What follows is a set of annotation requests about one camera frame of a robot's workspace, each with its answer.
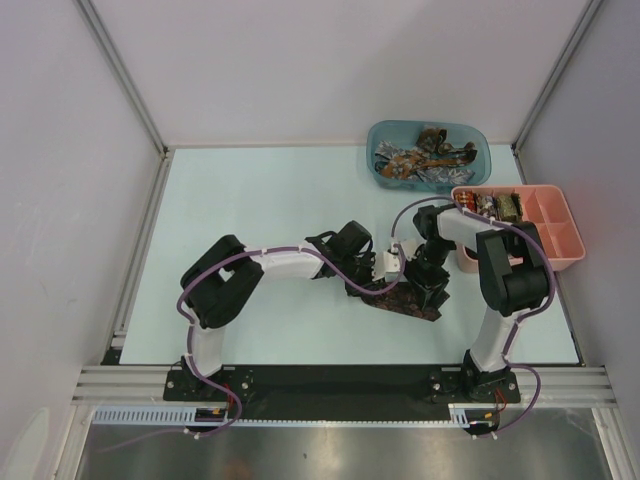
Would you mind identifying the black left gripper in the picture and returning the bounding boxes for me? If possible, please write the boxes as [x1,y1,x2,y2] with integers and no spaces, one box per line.
[337,251,384,298]

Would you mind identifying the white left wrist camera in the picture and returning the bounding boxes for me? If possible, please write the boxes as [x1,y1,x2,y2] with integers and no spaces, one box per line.
[372,248,403,282]

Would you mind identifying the white slotted cable duct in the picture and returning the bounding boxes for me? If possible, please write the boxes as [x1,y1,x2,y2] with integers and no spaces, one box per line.
[93,405,496,428]

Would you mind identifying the orange patterned tie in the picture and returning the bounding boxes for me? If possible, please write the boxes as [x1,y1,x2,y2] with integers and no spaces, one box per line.
[374,149,478,180]

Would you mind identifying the purple white rolled tie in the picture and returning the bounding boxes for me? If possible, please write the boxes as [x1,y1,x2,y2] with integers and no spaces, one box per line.
[474,194,499,219]

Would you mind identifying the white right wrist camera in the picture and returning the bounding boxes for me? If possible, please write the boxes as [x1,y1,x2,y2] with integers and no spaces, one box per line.
[389,238,419,260]

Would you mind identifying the brown patterned tie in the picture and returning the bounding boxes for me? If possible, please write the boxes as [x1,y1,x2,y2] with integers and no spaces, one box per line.
[416,127,477,156]

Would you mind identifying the pink compartment organizer box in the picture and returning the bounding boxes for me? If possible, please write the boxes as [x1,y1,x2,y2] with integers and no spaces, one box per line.
[452,185,586,272]

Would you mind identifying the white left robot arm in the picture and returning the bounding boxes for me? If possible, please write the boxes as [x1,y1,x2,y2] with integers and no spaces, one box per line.
[177,221,407,400]

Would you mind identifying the aluminium frame rail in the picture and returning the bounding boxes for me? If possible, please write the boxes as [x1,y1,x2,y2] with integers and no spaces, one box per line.
[71,366,617,408]

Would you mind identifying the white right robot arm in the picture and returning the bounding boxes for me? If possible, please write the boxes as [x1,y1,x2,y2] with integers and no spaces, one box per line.
[404,205,555,401]

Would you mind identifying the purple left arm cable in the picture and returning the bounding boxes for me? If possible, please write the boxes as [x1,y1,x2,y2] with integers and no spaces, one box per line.
[177,243,406,444]

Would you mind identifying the dark brown paisley tie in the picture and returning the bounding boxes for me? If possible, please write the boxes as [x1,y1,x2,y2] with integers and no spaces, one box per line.
[361,282,441,322]

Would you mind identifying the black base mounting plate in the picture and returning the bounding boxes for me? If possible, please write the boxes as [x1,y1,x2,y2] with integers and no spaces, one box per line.
[163,365,521,422]

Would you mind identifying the green rolled tie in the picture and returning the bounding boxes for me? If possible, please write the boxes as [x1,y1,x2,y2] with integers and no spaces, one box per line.
[495,193,523,223]

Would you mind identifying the blue plastic bin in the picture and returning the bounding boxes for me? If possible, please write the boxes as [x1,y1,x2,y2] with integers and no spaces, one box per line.
[366,120,492,193]

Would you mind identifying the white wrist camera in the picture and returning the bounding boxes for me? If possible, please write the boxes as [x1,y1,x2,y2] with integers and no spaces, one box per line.
[372,248,403,282]
[389,238,419,260]

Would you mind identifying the silver grey patterned tie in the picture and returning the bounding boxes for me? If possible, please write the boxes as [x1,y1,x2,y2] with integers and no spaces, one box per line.
[374,141,475,186]

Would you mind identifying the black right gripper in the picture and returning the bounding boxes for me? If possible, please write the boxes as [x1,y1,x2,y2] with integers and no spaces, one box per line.
[401,237,456,309]

